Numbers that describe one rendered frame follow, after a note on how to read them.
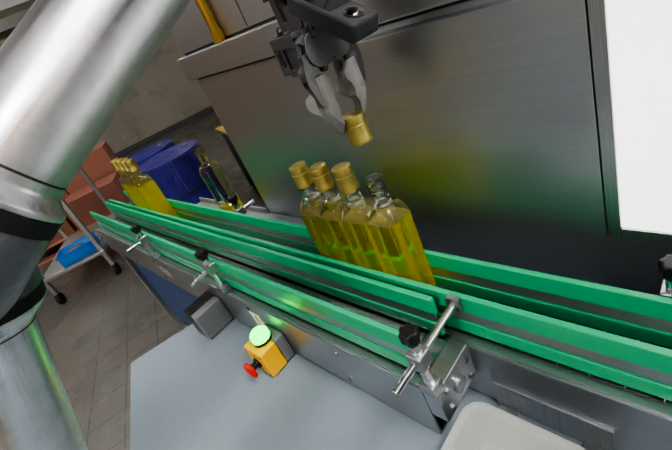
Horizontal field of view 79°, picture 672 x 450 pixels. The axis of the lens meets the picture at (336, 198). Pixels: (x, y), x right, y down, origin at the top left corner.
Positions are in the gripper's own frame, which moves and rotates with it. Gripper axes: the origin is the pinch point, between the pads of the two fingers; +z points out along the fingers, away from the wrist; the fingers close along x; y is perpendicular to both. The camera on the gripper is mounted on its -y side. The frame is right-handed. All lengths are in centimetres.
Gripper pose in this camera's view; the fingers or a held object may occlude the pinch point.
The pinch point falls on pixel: (353, 119)
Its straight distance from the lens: 59.4
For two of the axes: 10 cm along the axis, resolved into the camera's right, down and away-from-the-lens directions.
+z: 3.7, 8.2, 4.5
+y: -6.0, -1.6, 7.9
